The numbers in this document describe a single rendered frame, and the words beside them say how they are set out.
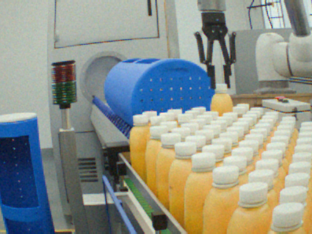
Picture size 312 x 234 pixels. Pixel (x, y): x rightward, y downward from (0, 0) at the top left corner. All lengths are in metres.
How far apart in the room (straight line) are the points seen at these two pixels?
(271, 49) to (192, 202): 1.42
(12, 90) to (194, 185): 6.01
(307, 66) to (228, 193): 1.47
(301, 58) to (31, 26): 5.09
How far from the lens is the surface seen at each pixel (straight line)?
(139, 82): 1.69
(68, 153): 1.24
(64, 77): 1.21
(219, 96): 1.55
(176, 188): 0.98
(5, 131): 2.23
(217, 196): 0.75
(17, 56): 6.79
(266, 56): 2.21
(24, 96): 6.80
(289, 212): 0.53
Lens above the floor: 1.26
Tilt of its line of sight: 7 degrees down
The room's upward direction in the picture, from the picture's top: 4 degrees counter-clockwise
